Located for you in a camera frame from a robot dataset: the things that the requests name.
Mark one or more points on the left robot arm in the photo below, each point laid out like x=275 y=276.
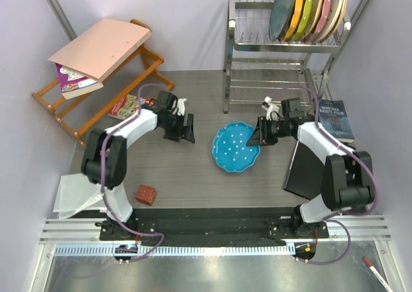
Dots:
x=105 y=157

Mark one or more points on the purple white book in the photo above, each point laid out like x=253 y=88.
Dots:
x=74 y=84

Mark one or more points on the metal dish rack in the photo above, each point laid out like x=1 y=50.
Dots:
x=254 y=66

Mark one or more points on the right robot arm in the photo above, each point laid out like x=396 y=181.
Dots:
x=358 y=173

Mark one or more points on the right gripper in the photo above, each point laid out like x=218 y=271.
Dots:
x=261 y=136

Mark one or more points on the orange dotted plate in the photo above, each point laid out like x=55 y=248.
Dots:
x=295 y=19

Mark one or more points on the pink dotted plate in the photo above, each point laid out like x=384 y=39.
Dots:
x=321 y=21

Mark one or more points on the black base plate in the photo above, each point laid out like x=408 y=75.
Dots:
x=213 y=227

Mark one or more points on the white cloth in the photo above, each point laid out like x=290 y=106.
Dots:
x=75 y=194

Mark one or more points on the pink folder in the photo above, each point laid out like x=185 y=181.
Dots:
x=100 y=50

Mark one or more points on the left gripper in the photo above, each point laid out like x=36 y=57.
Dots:
x=176 y=136

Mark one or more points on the red comic book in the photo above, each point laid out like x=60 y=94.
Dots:
x=127 y=106

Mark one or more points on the dark blue paperback book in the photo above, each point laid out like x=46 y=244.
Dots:
x=333 y=117

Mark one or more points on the cream floral plate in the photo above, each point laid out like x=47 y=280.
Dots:
x=313 y=18

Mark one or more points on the green dotted plate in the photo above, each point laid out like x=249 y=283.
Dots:
x=305 y=13

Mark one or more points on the dark blue-grey plate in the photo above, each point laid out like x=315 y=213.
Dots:
x=280 y=16

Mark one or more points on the black box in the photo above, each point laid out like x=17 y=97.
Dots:
x=309 y=177

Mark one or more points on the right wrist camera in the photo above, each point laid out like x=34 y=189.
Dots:
x=272 y=110

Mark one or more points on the brown square block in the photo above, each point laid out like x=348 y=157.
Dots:
x=145 y=195

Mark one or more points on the red white marker pen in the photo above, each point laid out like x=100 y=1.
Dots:
x=379 y=277

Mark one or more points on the cream blue rimmed plate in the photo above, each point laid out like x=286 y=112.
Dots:
x=332 y=18

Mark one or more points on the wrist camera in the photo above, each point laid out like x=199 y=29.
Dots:
x=179 y=107
x=272 y=110

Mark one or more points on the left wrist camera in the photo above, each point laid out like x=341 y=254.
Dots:
x=179 y=107

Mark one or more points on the wooden rack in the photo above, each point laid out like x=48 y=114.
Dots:
x=61 y=107

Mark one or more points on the blue dotted plate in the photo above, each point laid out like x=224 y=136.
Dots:
x=229 y=147

